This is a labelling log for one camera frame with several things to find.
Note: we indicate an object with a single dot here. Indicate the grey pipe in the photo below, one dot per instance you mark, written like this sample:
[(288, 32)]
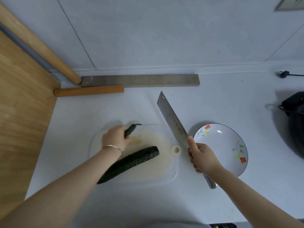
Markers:
[(26, 48)]

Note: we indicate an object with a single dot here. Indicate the grey metal bar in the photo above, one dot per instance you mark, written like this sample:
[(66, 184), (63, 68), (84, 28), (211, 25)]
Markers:
[(142, 80)]

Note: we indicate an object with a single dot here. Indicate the black object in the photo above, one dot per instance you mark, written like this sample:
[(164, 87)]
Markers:
[(224, 225)]

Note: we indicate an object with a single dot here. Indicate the person's right hand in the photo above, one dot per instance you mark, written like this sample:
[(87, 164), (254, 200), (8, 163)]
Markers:
[(204, 157)]

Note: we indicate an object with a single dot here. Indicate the person's left hand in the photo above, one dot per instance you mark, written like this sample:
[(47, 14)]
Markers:
[(113, 137)]

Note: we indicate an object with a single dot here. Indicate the person's left forearm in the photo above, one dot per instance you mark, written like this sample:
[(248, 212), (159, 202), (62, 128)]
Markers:
[(59, 192)]

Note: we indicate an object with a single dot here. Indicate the white floral plate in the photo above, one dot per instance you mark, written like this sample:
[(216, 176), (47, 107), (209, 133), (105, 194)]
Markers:
[(220, 144)]

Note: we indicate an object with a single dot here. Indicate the translucent white cutting board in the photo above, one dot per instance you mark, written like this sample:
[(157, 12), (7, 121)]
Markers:
[(152, 168)]

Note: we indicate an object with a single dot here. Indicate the person's right forearm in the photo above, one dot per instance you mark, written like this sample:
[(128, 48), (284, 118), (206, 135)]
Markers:
[(249, 201)]

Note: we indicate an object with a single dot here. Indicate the cut cucumber end piece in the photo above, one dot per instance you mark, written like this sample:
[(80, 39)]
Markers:
[(130, 130)]

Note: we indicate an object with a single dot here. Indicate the large wooden board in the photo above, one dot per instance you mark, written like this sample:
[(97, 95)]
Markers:
[(21, 116)]

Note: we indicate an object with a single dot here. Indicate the steel cleaver knife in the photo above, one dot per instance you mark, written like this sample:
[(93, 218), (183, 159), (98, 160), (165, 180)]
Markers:
[(173, 121)]

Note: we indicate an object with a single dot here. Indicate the dark green cucumber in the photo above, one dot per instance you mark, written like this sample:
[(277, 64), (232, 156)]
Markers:
[(128, 162)]

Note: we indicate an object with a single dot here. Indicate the long wooden rolling pin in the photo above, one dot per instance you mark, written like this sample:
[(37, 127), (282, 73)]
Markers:
[(40, 48)]

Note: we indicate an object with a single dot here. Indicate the person's left fingers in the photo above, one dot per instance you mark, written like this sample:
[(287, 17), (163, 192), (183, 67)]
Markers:
[(124, 130)]

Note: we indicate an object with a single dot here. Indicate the black wok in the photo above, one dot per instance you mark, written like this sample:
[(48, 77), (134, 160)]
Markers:
[(296, 125)]

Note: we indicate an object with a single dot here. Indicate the short wooden rolling pin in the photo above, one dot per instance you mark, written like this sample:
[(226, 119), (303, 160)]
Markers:
[(90, 90)]

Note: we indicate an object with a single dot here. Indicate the wall socket plate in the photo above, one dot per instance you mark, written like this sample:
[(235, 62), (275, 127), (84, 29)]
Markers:
[(291, 4)]

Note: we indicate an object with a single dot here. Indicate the person's right thumb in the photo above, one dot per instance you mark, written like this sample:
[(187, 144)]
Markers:
[(192, 142)]

